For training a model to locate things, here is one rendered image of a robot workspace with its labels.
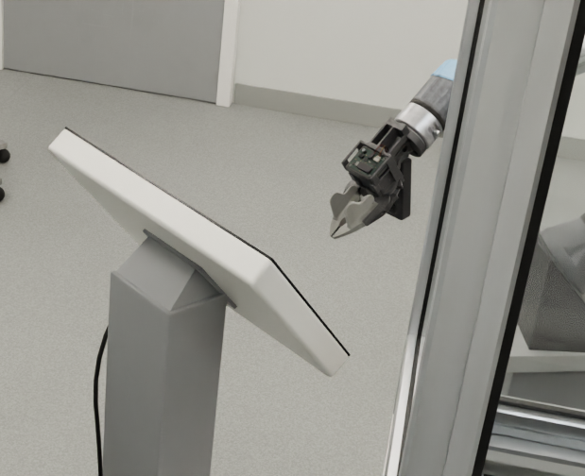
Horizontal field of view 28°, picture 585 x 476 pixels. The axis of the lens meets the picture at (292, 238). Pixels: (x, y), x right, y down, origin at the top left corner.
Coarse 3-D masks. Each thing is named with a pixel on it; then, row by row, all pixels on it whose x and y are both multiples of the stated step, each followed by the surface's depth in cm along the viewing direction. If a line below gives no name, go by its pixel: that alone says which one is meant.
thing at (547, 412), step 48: (576, 96) 58; (576, 144) 59; (576, 192) 60; (576, 240) 62; (528, 288) 63; (576, 288) 63; (528, 336) 65; (576, 336) 64; (528, 384) 66; (576, 384) 66; (528, 432) 68; (576, 432) 67
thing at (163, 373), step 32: (128, 288) 188; (128, 320) 190; (160, 320) 183; (192, 320) 185; (224, 320) 191; (128, 352) 193; (160, 352) 185; (192, 352) 188; (128, 384) 195; (160, 384) 188; (192, 384) 192; (128, 416) 198; (160, 416) 190; (192, 416) 195; (128, 448) 201; (160, 448) 193; (192, 448) 199
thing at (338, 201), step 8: (352, 192) 195; (336, 200) 193; (344, 200) 194; (352, 200) 195; (360, 200) 195; (336, 208) 193; (344, 208) 195; (336, 216) 194; (344, 216) 194; (336, 224) 194; (344, 224) 195
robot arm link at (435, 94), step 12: (456, 60) 196; (444, 72) 196; (432, 84) 195; (444, 84) 194; (420, 96) 195; (432, 96) 194; (444, 96) 194; (432, 108) 193; (444, 108) 194; (444, 120) 195
